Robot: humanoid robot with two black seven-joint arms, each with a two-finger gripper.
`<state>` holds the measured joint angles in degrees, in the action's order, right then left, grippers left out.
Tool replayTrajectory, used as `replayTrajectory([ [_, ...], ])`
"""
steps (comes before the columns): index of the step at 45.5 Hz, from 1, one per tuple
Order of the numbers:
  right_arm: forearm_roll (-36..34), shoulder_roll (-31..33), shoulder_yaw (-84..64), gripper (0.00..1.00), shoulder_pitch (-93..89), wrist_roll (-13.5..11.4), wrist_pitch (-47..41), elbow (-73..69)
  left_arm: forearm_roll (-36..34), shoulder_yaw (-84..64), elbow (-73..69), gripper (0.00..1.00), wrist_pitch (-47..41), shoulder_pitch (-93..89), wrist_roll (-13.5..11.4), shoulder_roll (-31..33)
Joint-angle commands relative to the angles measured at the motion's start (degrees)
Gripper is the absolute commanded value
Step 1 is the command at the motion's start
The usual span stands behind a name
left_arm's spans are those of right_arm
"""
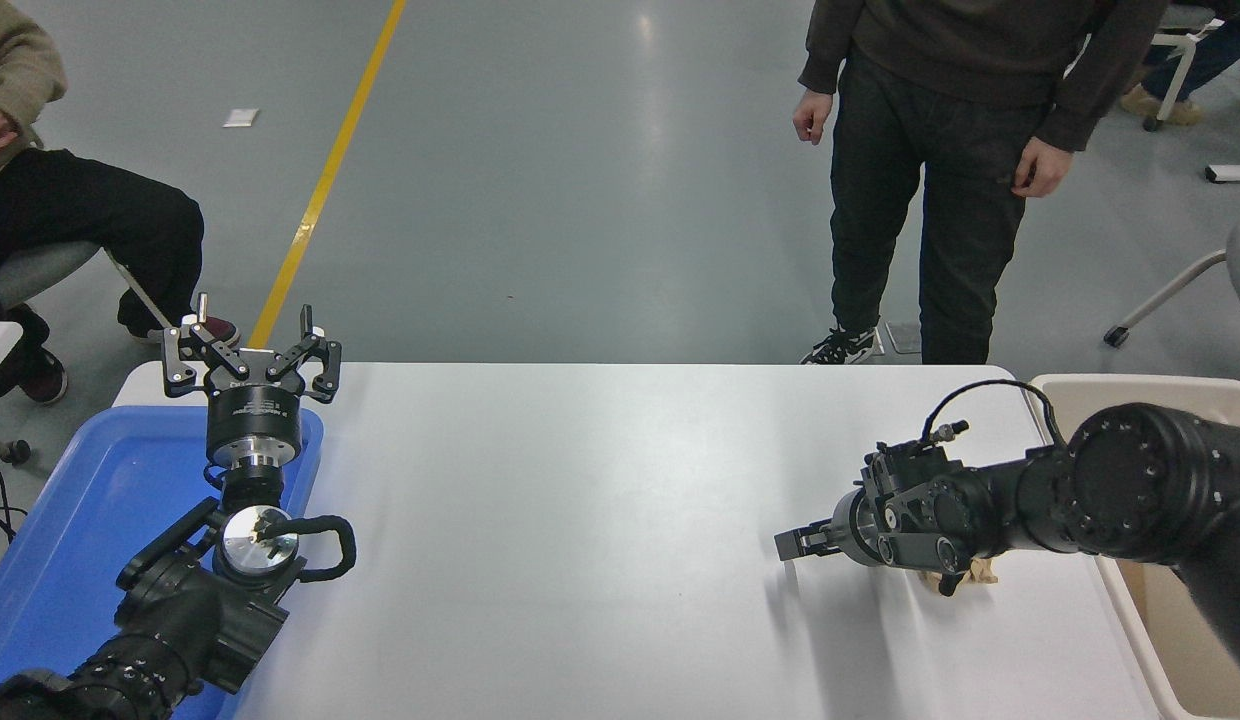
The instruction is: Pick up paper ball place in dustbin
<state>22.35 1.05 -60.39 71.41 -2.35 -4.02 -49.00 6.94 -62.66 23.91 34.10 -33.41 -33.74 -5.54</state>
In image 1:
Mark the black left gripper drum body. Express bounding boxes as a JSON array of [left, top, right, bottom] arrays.
[[205, 351, 304, 468]]

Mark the person's left hand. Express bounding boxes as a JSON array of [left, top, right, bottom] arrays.
[[1012, 137, 1073, 198]]

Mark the person's right hand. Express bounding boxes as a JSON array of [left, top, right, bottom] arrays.
[[793, 88, 834, 146]]

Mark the person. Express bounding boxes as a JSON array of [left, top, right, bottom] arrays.
[[1120, 0, 1240, 128], [0, 0, 241, 406], [792, 0, 1171, 366]]

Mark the blue plastic tray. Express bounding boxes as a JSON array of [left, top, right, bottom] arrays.
[[0, 405, 324, 720]]

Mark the large pale bin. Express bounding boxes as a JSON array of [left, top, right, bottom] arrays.
[[1025, 374, 1240, 720]]

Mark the thin black cable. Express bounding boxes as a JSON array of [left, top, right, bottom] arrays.
[[0, 455, 28, 576]]

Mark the white frame wheeled chair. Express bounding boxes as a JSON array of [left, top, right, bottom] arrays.
[[1143, 5, 1226, 132]]

